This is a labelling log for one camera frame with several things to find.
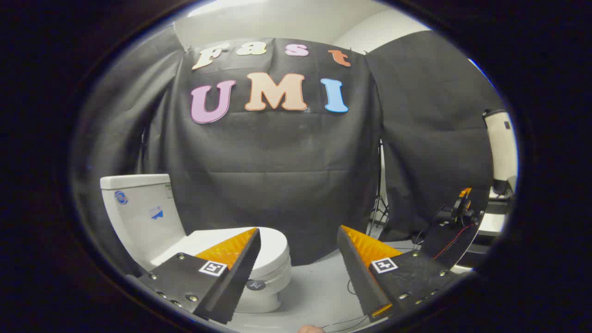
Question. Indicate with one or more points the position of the white toilet lid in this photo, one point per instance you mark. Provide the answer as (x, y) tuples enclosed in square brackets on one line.
[(274, 249)]

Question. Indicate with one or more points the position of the black backdrop cloth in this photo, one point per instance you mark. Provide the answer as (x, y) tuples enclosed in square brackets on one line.
[(430, 120), (277, 162)]

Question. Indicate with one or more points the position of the round black table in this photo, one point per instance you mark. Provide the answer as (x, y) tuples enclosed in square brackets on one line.
[(444, 245)]

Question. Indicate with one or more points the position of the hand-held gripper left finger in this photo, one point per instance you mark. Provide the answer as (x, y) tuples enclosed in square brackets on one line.
[(240, 273)]

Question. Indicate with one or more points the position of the white toilet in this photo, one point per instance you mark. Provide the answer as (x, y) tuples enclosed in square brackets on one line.
[(138, 226)]

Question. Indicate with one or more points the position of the spare hand-held gripper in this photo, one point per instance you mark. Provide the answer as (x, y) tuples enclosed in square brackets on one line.
[(462, 206)]

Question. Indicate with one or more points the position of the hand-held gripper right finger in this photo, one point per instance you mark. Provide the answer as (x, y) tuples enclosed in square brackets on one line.
[(358, 273)]

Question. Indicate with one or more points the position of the white cylindrical appliance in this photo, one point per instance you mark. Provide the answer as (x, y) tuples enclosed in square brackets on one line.
[(502, 148)]

